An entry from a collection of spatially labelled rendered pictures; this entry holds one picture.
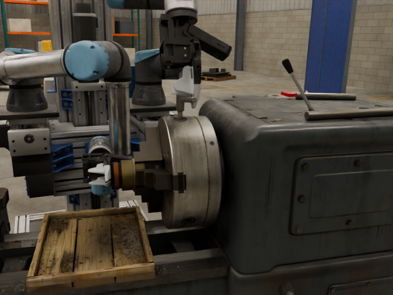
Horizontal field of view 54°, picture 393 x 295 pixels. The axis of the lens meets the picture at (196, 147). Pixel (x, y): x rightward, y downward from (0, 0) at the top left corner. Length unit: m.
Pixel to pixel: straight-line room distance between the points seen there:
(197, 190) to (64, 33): 1.05
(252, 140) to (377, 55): 11.99
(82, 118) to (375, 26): 11.73
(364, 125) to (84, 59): 0.80
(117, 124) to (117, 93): 0.11
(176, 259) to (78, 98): 0.88
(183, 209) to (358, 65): 12.39
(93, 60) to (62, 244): 0.54
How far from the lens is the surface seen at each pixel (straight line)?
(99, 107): 1.75
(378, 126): 1.08
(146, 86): 1.67
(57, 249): 1.16
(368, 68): 12.99
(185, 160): 0.95
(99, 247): 1.14
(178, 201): 0.97
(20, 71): 1.43
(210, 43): 0.91
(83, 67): 1.23
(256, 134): 0.91
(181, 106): 1.03
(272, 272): 1.08
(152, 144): 1.11
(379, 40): 12.84
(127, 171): 1.05
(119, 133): 1.40
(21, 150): 1.52
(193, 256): 1.14
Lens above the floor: 1.45
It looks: 16 degrees down
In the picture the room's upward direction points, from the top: 1 degrees clockwise
